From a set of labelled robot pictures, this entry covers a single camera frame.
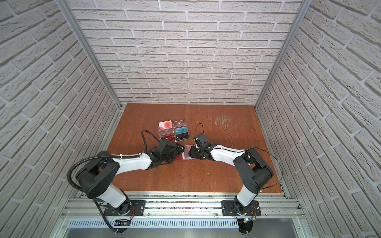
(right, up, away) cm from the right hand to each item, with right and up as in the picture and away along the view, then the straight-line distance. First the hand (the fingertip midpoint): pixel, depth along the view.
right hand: (190, 153), depth 90 cm
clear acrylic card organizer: (-10, +18, +9) cm, 22 cm away
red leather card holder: (-3, -2, +2) cm, 4 cm away
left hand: (-4, +2, 0) cm, 5 cm away
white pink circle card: (-17, +17, +6) cm, 25 cm away
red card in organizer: (-13, +9, +7) cm, 18 cm away
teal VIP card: (-6, +14, +8) cm, 17 cm away
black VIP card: (-6, +9, +8) cm, 14 cm away
